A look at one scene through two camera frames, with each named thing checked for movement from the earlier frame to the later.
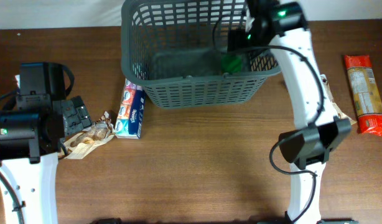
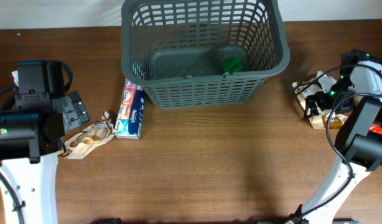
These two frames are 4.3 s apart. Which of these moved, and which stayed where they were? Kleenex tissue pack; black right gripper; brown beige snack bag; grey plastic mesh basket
Moved: black right gripper
Stayed: grey plastic mesh basket; Kleenex tissue pack; brown beige snack bag
